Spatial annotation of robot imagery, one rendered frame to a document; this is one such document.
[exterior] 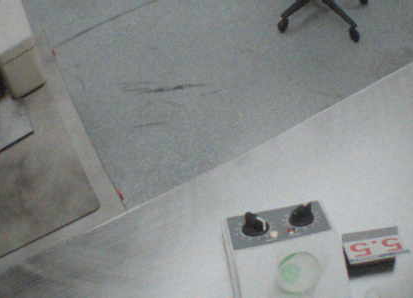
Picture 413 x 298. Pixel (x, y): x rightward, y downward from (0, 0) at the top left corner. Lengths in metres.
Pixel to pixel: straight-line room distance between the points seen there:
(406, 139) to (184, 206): 0.35
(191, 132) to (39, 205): 0.68
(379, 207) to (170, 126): 1.12
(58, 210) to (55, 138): 0.21
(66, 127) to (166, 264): 0.74
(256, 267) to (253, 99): 1.26
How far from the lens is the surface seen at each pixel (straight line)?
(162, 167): 1.62
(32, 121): 1.37
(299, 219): 0.60
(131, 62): 1.94
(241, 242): 0.59
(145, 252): 0.66
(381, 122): 0.78
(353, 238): 0.66
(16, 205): 1.24
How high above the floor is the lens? 1.34
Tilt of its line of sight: 55 degrees down
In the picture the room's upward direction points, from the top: 6 degrees counter-clockwise
